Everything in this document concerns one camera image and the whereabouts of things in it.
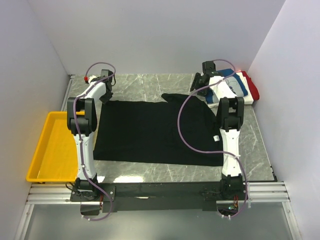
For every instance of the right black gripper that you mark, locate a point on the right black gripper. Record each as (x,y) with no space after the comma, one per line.
(195,86)

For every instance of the aluminium rail frame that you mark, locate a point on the aluminium rail frame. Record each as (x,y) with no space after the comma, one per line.
(58,194)

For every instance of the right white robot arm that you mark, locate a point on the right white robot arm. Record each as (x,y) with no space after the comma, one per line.
(230,118)

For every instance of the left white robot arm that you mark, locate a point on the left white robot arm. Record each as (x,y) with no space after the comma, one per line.
(82,122)

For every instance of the black t-shirt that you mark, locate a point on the black t-shirt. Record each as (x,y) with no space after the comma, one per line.
(159,132)

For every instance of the folded white t-shirt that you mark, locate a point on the folded white t-shirt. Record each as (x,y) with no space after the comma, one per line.
(221,90)

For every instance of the black base beam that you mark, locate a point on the black base beam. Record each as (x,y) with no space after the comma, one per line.
(115,197)

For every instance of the yellow plastic tray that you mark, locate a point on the yellow plastic tray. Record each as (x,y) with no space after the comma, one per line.
(55,157)

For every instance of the folded red t-shirt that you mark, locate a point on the folded red t-shirt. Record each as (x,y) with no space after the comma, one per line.
(252,91)

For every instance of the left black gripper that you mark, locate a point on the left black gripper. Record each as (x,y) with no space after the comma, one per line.
(105,100)

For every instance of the folded blue printed t-shirt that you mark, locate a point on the folded blue printed t-shirt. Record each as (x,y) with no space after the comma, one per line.
(237,85)

